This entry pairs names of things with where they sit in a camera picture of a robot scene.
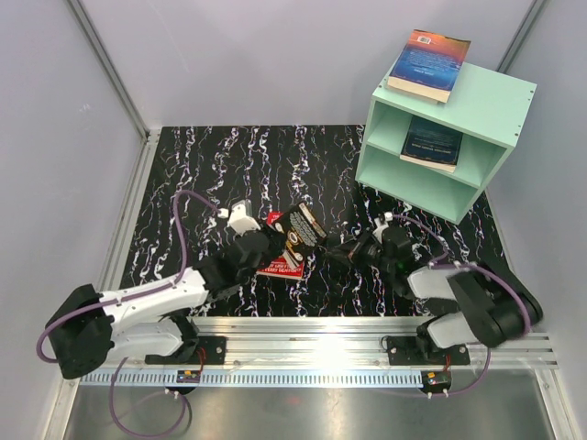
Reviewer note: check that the aluminium mounting rail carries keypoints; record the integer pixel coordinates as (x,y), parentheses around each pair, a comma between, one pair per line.
(345,343)

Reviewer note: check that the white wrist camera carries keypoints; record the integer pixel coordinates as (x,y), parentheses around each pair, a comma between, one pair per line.
(239,217)
(381,222)

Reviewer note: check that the mint green wooden shelf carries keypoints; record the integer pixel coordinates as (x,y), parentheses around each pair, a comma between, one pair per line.
(489,109)

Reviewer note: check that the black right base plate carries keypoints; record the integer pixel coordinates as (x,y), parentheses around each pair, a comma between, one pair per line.
(416,350)

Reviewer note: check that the left control board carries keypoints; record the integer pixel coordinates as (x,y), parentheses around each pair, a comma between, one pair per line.
(188,376)

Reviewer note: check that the aluminium frame post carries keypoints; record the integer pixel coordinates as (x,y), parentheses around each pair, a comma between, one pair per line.
(96,44)
(530,19)

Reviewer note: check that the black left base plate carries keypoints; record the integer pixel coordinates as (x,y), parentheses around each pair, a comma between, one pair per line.
(209,348)

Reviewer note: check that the black marbled table mat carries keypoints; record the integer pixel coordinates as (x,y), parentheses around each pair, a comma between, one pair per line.
(198,168)

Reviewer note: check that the right control board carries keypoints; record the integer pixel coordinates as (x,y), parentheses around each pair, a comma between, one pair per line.
(436,381)

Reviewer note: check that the red treehouse book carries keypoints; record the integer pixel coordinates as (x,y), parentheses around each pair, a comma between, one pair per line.
(290,264)

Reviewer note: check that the white slotted cable duct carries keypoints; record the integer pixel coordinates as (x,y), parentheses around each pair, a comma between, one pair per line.
(259,378)

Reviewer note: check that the control board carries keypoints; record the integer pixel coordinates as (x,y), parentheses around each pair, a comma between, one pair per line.
(436,381)
(188,376)

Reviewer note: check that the blue orange sunset book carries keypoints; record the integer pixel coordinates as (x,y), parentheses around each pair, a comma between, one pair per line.
(431,59)

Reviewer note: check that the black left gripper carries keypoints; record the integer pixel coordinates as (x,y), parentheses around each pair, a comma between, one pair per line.
(275,247)

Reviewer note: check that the black paperback book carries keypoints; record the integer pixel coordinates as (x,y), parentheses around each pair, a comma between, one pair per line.
(313,233)

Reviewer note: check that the dark blue paperback book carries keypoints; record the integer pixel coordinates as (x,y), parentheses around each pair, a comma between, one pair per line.
(431,145)

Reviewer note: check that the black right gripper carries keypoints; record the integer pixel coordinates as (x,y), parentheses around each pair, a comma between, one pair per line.
(351,251)

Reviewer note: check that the left aluminium frame post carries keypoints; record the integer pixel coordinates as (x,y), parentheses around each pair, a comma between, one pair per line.
(96,44)

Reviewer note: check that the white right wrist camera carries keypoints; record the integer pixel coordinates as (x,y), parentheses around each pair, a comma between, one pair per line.
(381,222)

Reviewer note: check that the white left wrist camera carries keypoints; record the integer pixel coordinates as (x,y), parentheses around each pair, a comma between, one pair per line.
(239,217)

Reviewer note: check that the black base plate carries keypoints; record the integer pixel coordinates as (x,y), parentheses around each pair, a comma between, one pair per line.
(416,350)
(209,348)

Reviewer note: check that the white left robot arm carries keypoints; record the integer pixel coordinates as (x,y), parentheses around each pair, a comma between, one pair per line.
(93,327)

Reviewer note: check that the right aluminium frame post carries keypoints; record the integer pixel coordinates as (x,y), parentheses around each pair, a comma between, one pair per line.
(530,19)

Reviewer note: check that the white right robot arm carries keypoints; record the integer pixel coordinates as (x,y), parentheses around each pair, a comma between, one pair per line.
(487,303)

